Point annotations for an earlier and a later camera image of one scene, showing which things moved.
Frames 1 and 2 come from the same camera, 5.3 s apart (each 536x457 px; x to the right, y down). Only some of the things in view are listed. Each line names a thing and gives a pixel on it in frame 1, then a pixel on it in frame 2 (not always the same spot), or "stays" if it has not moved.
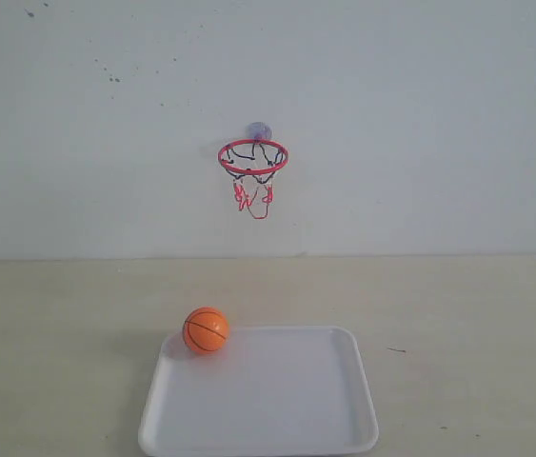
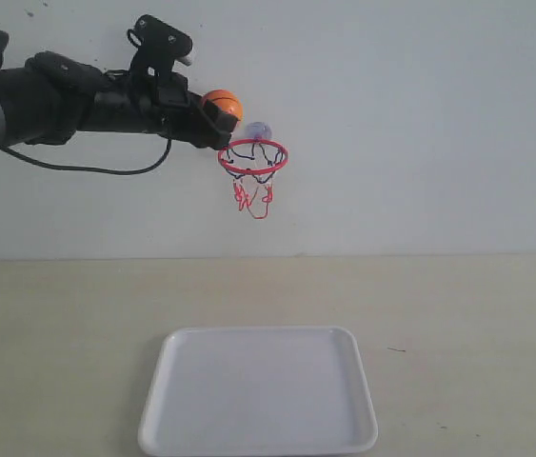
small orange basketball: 206,329 -> 228,101
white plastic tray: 268,390 stays
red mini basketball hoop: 251,164 stays
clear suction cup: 259,130 stays
